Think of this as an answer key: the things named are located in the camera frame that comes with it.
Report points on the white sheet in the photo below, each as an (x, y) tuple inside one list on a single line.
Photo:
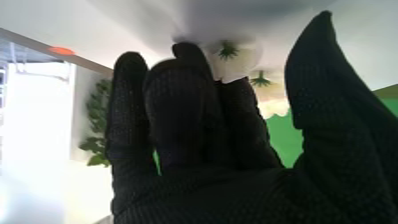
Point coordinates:
[(135, 26)]

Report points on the white flower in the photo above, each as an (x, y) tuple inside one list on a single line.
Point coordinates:
[(269, 96), (237, 61)]

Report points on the green sprig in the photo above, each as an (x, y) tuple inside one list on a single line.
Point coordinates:
[(96, 123)]

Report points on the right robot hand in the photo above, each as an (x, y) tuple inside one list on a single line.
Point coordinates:
[(206, 173)]

